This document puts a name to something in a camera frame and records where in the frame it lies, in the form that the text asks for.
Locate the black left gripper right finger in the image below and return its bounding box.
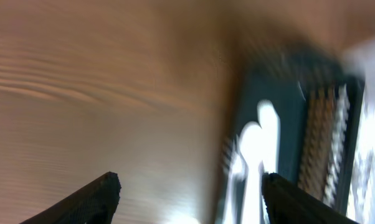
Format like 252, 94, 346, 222
262, 173, 357, 224

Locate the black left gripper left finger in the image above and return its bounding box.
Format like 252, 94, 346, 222
22, 172, 121, 224

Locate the white plastic spoon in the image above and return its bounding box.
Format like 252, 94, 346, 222
239, 122, 262, 224

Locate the black perforated plastic basket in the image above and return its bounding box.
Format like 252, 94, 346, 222
214, 45, 365, 223

